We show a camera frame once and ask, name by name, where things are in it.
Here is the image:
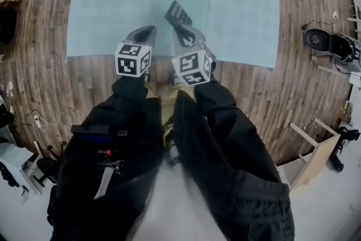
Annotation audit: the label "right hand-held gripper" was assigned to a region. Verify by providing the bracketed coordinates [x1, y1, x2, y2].
[170, 23, 214, 86]

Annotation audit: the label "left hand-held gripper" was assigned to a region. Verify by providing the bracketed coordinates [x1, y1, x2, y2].
[113, 25, 158, 78]

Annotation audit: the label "black calculator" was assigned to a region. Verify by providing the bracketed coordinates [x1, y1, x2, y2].
[164, 1, 194, 28]

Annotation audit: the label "person's left forearm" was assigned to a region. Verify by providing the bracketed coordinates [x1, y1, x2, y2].
[46, 75, 164, 241]

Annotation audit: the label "person's right forearm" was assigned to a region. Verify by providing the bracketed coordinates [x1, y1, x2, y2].
[172, 78, 296, 241]

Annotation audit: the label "person's right grey shoe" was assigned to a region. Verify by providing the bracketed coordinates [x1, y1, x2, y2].
[170, 69, 184, 86]

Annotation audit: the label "light blue table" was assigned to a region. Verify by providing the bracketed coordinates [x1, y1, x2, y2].
[65, 0, 280, 70]

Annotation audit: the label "person's olive trousers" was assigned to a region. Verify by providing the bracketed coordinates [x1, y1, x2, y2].
[143, 75, 198, 150]

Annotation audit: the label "black chest-mounted device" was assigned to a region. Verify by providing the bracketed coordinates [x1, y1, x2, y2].
[69, 124, 129, 202]

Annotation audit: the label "round grey speaker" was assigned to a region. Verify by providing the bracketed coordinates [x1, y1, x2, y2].
[302, 28, 331, 52]

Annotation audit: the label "black office chair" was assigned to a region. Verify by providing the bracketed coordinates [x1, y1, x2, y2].
[36, 157, 60, 185]

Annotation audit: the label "person's white shirt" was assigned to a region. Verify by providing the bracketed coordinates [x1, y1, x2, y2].
[119, 146, 228, 241]

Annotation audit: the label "wooden stick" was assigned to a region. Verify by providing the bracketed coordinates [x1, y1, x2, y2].
[316, 64, 351, 78]

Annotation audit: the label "white shelf unit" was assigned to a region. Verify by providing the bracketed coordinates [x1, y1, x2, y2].
[0, 142, 46, 197]

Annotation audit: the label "black equipment box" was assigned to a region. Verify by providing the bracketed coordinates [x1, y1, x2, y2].
[328, 33, 361, 67]

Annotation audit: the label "light wooden stool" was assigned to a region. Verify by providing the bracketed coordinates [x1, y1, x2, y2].
[288, 117, 341, 191]

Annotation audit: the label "black tripod stand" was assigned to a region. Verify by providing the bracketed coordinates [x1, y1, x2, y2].
[329, 126, 361, 172]

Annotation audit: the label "white charger with cable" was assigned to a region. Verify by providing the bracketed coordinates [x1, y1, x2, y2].
[23, 109, 49, 133]

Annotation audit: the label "white plug with cable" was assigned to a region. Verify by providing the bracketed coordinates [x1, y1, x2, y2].
[302, 10, 339, 30]

